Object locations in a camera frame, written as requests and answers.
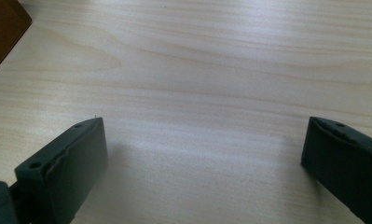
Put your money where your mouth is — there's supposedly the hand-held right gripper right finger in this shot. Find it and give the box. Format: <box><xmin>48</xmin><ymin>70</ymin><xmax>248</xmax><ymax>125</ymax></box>
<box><xmin>300</xmin><ymin>116</ymin><xmax>372</xmax><ymax>224</ymax></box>

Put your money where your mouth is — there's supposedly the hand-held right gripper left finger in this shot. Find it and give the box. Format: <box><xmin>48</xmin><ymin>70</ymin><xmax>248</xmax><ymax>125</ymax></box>
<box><xmin>14</xmin><ymin>117</ymin><xmax>109</xmax><ymax>224</ymax></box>

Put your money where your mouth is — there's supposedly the brown wooden box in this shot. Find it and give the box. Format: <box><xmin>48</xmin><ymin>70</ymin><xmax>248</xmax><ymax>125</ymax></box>
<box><xmin>0</xmin><ymin>0</ymin><xmax>33</xmax><ymax>79</ymax></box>

